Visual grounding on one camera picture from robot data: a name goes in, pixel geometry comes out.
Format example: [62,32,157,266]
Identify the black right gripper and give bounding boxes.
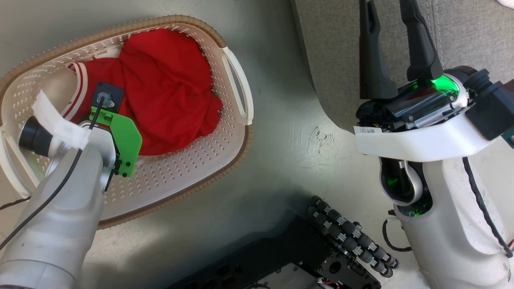
[355,0,469,133]

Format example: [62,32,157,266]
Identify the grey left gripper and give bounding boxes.
[18,116,118,189]

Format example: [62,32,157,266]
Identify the red and white garment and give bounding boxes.
[60,28,224,157]

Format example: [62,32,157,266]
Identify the grey fabric sofa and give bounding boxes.
[291,0,514,134]

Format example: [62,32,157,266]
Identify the white tape strip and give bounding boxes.
[32,90,92,150]

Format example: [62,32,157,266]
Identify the cream perforated laundry basket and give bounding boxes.
[0,15,254,230]

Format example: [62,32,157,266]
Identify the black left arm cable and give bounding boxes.
[0,94,106,250]

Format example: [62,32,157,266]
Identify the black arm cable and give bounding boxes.
[0,94,106,250]
[381,157,514,258]

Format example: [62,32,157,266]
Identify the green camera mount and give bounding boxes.
[89,106,143,178]

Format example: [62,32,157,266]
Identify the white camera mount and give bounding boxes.
[353,105,501,163]

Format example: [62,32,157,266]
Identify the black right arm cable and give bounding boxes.
[381,157,514,258]

